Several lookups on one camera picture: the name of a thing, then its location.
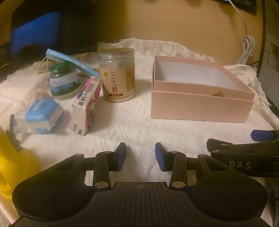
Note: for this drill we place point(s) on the blue white tissue packet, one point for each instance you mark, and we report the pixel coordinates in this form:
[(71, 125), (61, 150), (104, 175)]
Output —
[(39, 115)]

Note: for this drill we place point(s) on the pink translucent plastic bag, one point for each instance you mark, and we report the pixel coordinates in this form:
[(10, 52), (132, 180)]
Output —
[(39, 95)]

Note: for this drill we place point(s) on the monitor with blue screen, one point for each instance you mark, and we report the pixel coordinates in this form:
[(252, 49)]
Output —
[(34, 32)]

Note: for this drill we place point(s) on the yellow plastic object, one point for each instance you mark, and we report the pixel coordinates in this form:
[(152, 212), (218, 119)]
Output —
[(15, 172)]

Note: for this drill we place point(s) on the black box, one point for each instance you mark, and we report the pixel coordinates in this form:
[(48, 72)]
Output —
[(78, 28)]

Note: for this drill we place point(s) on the light blue flat paper bag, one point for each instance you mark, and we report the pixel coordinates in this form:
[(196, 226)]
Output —
[(72, 61)]

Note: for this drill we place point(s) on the grey computer tower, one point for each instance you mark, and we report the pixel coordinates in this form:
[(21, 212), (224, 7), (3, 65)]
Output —
[(270, 43)]

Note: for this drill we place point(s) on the white textured blanket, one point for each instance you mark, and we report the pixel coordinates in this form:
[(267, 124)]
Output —
[(130, 126)]

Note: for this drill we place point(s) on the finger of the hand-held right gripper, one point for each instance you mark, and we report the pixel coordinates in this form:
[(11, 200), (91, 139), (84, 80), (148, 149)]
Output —
[(218, 144), (258, 135)]

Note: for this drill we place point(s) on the clear powder jar gold lid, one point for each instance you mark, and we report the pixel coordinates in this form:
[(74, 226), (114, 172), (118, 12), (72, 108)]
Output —
[(117, 76)]

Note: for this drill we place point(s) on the colourful printed tissue packet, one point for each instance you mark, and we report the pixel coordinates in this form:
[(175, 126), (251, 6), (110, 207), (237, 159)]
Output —
[(87, 104)]

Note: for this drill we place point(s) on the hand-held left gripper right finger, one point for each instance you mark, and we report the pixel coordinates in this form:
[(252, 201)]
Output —
[(159, 157)]

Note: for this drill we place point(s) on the pink cardboard box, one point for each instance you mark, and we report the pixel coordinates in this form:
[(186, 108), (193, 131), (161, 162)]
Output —
[(196, 107)]

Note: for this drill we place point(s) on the glass jar green lid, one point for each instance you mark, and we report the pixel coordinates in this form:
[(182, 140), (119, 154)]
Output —
[(63, 81)]

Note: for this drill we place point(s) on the small brown object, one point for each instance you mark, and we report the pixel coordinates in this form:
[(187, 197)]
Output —
[(218, 93)]

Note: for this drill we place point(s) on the black device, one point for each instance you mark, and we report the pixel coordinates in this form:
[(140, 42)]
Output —
[(242, 5)]

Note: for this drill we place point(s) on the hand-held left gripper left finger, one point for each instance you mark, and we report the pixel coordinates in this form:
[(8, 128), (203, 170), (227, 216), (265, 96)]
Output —
[(122, 157)]

